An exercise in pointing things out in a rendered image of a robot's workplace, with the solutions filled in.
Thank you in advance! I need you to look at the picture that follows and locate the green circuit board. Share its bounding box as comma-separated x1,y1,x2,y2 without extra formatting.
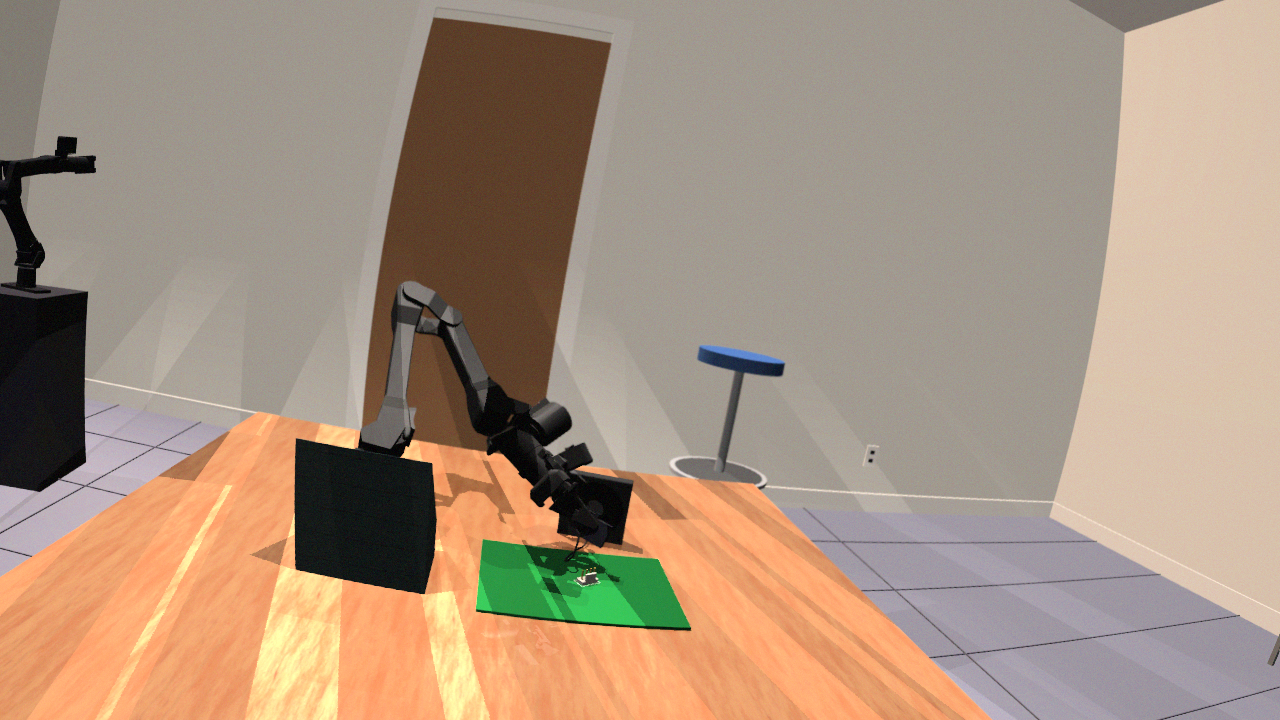
475,539,691,632

